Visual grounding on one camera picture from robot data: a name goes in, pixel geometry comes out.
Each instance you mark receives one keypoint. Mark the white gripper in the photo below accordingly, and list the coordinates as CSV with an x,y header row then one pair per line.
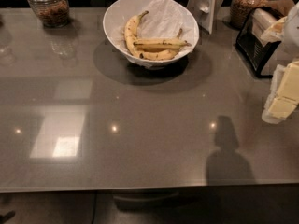
x,y
292,32

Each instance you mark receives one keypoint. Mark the black wire rack holder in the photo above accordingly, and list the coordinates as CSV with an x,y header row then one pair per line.
x,y
249,43

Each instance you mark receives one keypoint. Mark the right glass jar with cereal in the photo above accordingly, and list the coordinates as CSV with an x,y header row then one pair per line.
x,y
240,9

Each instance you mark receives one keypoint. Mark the white folded card stand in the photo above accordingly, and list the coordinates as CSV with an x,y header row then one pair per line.
x,y
204,12

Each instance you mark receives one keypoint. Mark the straight yellow banana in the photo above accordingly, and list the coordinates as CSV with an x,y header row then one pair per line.
x,y
160,43

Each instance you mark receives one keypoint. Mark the white paper liner in bowl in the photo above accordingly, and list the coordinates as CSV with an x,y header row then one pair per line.
x,y
154,33

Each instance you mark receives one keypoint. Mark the long curved yellow banana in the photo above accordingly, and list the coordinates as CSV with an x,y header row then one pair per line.
x,y
130,36

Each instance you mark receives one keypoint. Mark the left glass jar with granola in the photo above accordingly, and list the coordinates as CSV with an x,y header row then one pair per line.
x,y
52,13

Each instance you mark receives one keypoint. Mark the white bowl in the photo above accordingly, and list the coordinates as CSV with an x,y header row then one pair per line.
x,y
118,19

